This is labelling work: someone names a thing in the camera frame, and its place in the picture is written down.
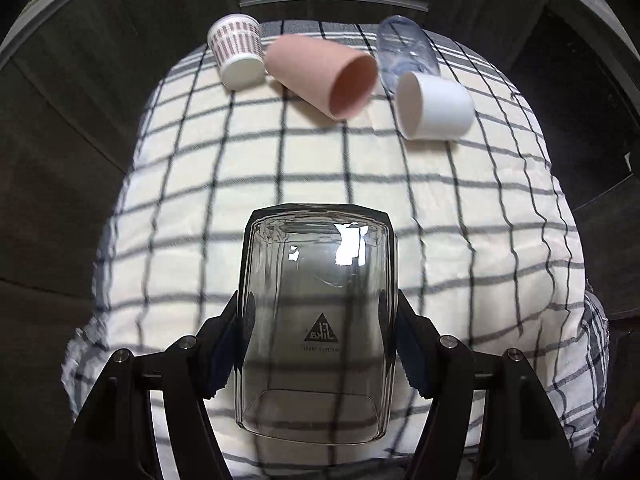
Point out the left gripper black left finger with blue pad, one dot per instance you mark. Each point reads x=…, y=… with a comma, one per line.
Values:
x=113, y=436

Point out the clear glass cup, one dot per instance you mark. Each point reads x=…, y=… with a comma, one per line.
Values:
x=316, y=313

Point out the white plastic cup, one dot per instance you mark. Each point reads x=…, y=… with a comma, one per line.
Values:
x=433, y=108

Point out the pink plastic cup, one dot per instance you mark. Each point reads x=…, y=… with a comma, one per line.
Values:
x=335, y=79

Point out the clear plastic cup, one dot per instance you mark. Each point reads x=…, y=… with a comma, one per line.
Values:
x=402, y=47

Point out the patterned paper cup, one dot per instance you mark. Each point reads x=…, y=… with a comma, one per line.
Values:
x=236, y=43

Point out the white black checkered cloth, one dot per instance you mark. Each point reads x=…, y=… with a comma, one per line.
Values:
x=501, y=349

